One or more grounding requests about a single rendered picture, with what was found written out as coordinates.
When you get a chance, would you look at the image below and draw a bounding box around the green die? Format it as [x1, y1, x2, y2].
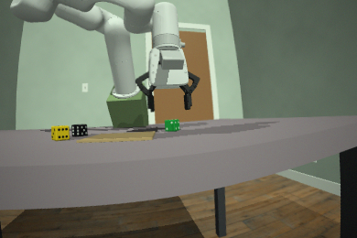
[165, 119, 179, 132]

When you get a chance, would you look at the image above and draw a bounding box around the tan mat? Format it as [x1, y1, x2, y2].
[76, 131, 156, 143]

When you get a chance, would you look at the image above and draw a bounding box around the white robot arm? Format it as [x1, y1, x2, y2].
[10, 0, 185, 99]

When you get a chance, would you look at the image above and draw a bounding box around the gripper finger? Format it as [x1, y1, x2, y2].
[179, 71, 200, 110]
[135, 71, 156, 113]

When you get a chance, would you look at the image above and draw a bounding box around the black die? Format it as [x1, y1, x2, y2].
[71, 124, 88, 136]

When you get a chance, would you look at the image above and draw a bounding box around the yellow die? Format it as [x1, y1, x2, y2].
[51, 125, 70, 141]

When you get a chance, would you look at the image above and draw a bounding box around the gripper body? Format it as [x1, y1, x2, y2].
[148, 44, 189, 89]

